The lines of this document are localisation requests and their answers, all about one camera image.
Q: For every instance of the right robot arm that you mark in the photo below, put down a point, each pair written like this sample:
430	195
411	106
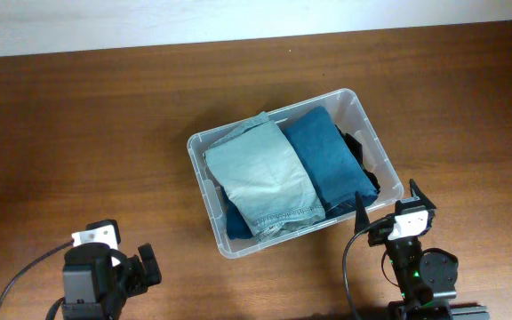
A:
426	278

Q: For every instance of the black garment with band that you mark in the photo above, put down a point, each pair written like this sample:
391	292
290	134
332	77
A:
356	149

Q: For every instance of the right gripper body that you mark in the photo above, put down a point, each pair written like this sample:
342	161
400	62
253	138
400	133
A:
379	236

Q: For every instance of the medium blue jeans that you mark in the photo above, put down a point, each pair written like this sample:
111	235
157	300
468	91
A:
336	174

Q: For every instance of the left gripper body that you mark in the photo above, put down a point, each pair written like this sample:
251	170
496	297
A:
136	276

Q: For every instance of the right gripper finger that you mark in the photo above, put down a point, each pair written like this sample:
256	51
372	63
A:
416	192
362	221

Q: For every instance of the dark blue garment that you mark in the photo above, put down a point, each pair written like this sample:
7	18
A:
237	228

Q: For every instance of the clear plastic storage bin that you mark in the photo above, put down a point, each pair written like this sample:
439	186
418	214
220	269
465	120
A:
347	113

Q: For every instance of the light blue jeans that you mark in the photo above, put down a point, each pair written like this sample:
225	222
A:
265	179

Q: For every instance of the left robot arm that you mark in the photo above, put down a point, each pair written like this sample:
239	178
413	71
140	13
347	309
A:
98	280

